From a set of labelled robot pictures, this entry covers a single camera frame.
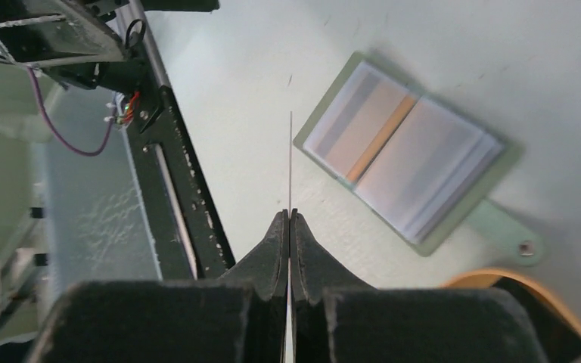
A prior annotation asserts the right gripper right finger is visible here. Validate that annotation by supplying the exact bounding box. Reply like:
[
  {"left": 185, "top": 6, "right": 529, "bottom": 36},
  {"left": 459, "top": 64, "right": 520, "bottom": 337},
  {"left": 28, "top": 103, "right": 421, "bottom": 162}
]
[{"left": 290, "top": 212, "right": 547, "bottom": 362}]

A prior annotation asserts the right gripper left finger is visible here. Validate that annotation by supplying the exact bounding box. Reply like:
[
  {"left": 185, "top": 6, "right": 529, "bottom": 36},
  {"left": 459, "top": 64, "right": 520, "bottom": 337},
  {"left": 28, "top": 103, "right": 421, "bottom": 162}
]
[{"left": 26, "top": 211, "right": 289, "bottom": 362}]

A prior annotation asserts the white VIP card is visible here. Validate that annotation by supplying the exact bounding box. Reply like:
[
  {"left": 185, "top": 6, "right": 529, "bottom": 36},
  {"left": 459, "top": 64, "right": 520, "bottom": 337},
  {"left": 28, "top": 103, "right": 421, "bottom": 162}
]
[{"left": 287, "top": 110, "right": 294, "bottom": 215}]

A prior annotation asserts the orange card in holder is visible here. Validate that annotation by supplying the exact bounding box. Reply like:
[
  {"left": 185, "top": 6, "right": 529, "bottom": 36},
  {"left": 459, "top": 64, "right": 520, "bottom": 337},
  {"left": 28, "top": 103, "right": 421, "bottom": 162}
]
[{"left": 304, "top": 73, "right": 418, "bottom": 182}]

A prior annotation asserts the orange plastic tray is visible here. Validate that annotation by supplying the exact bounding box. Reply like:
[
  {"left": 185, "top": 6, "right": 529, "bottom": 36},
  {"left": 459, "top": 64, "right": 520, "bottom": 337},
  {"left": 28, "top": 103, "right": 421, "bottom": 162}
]
[{"left": 443, "top": 268, "right": 581, "bottom": 362}]

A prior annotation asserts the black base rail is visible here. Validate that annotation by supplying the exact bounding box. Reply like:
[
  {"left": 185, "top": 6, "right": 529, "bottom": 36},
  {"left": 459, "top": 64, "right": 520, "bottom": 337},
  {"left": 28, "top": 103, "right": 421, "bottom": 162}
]
[{"left": 117, "top": 1, "right": 235, "bottom": 280}]

